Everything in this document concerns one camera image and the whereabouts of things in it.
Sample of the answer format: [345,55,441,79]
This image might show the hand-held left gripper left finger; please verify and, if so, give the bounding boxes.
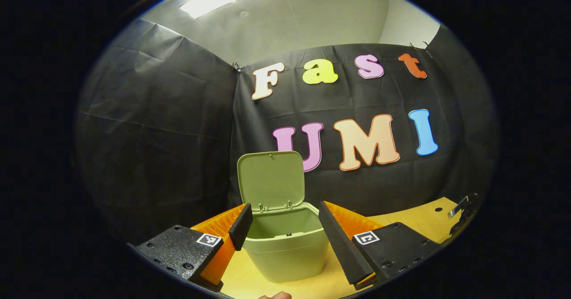
[135,203,253,293]

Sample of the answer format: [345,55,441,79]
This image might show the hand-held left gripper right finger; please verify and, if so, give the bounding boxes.
[318,200,441,291]

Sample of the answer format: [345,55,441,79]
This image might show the green desktop garbage bin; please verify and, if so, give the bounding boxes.
[236,151,330,283]

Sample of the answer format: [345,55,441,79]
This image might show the black backdrop cloth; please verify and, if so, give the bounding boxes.
[76,19,500,246]

